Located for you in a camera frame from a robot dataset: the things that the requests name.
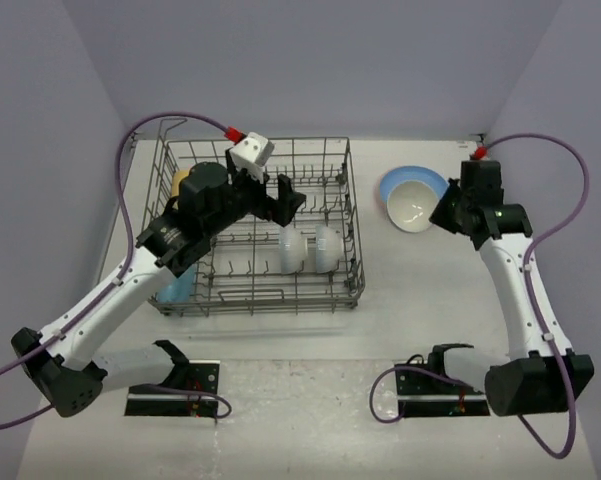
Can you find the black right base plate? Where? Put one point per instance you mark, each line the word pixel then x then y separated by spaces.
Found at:
pixel 421 396

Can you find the yellow ceramic mug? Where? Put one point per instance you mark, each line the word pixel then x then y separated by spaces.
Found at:
pixel 177 178

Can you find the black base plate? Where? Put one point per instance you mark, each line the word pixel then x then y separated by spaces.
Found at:
pixel 200 376
pixel 421 396

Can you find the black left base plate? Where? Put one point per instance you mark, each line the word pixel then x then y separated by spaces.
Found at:
pixel 200 376

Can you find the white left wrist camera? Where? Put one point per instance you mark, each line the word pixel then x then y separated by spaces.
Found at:
pixel 251 154

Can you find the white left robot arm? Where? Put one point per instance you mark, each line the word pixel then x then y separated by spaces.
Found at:
pixel 65 360

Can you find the grey wire dish rack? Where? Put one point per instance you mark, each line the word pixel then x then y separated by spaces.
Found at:
pixel 242 273

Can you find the blue plastic cup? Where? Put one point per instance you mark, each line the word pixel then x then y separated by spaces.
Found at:
pixel 180 290

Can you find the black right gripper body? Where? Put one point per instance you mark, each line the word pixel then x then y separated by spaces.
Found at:
pixel 448 210

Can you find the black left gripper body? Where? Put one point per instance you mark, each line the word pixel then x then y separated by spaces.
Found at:
pixel 248 195

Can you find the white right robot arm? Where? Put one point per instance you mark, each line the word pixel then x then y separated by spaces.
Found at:
pixel 541 372

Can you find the blue plastic plate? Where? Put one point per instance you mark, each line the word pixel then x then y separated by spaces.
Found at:
pixel 402 174

